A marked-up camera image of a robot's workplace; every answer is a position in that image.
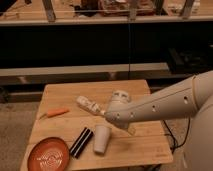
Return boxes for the yellowish pusher tip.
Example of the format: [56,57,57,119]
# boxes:
[127,126,136,135]

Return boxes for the white paper cup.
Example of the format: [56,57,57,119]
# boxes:
[93,125,111,155]

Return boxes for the black striped eraser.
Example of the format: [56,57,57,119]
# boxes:
[69,127,94,158]

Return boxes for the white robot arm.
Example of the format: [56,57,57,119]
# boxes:
[105,70,213,171]

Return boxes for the white tube bottle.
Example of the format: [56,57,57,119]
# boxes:
[76,96,105,116]

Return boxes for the orange carrot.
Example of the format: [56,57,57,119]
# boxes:
[39,108,69,119]

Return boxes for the orange ridged plate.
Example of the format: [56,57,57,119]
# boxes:
[27,137,70,171]

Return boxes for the black power cable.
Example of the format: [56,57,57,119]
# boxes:
[162,117,192,151]

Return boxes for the vertical black cable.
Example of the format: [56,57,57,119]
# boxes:
[127,19,132,80]

